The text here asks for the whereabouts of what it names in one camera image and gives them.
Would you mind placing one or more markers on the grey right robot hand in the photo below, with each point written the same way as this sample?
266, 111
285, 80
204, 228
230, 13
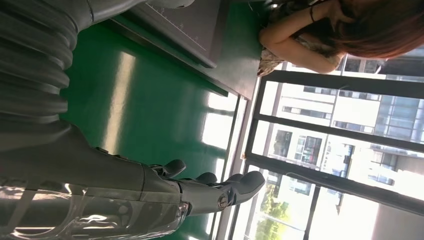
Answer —
82, 165

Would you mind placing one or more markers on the black scanner machine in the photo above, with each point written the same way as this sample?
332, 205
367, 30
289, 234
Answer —
185, 26

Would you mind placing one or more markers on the dark green table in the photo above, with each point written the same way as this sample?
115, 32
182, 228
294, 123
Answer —
238, 59

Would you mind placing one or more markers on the person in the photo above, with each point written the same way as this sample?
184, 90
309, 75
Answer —
298, 49

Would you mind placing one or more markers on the black window frame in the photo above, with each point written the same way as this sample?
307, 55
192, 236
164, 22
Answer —
331, 82

